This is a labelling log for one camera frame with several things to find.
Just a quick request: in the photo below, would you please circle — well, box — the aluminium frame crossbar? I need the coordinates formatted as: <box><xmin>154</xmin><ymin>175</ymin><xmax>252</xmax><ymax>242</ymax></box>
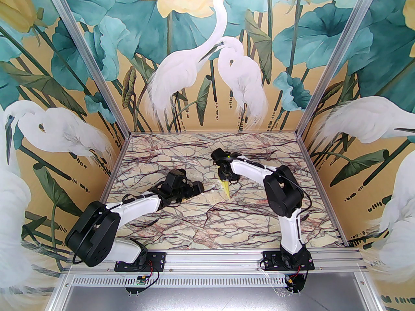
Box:
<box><xmin>62</xmin><ymin>248</ymin><xmax>371</xmax><ymax>274</ymax></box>

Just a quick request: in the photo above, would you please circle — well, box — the grey metal sheet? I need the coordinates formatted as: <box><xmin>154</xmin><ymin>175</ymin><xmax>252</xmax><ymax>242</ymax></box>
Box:
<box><xmin>49</xmin><ymin>285</ymin><xmax>385</xmax><ymax>311</ymax></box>

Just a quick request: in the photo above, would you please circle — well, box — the perforated metal strip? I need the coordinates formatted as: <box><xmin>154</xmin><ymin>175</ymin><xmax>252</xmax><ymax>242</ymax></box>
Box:
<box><xmin>63</xmin><ymin>273</ymin><xmax>368</xmax><ymax>288</ymax></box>

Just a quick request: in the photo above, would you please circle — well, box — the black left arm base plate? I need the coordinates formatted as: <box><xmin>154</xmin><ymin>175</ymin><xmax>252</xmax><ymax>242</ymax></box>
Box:
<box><xmin>115</xmin><ymin>252</ymin><xmax>167</xmax><ymax>272</ymax></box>

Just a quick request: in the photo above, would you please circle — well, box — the black mounting bracket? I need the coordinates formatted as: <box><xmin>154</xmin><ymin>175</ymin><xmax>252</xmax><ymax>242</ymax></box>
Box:
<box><xmin>285</xmin><ymin>272</ymin><xmax>308</xmax><ymax>294</ymax></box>

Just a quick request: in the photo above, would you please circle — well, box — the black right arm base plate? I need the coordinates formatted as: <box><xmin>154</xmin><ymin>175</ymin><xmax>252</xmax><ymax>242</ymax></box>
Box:
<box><xmin>261</xmin><ymin>251</ymin><xmax>315</xmax><ymax>271</ymax></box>

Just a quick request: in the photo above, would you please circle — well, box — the aluminium table side rail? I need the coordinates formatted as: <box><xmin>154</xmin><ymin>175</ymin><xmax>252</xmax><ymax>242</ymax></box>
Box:
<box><xmin>78</xmin><ymin>133</ymin><xmax>132</xmax><ymax>249</ymax></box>
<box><xmin>297</xmin><ymin>133</ymin><xmax>350</xmax><ymax>248</ymax></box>

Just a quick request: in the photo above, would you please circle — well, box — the aluminium frame post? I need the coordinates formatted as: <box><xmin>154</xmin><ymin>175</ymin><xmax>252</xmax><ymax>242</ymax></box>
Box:
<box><xmin>42</xmin><ymin>0</ymin><xmax>133</xmax><ymax>135</ymax></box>
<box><xmin>296</xmin><ymin>0</ymin><xmax>380</xmax><ymax>135</ymax></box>

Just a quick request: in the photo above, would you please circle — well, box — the red black wire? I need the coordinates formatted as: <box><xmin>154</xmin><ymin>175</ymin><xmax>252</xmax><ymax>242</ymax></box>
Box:
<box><xmin>285</xmin><ymin>266</ymin><xmax>312</xmax><ymax>286</ymax></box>
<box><xmin>143</xmin><ymin>260</ymin><xmax>160</xmax><ymax>285</ymax></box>

